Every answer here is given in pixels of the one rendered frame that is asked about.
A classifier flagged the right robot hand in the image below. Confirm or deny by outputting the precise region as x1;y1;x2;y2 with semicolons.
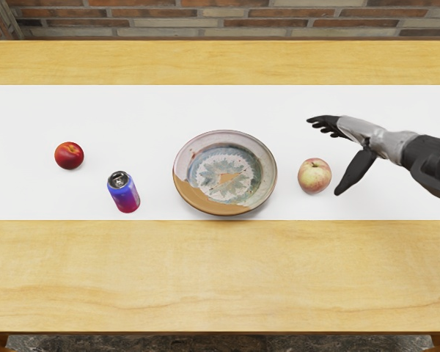
306;114;419;197

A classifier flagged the patterned ceramic plate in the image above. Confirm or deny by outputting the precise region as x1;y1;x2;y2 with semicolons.
172;129;278;218

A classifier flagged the yellow-red apple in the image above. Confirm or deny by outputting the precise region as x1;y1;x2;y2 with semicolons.
297;158;333;194

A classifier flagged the blue and pink drink can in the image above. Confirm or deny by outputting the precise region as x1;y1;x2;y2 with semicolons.
106;170;142;214

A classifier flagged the red nectarine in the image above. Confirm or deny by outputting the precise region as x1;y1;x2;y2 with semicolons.
54;141;85;171

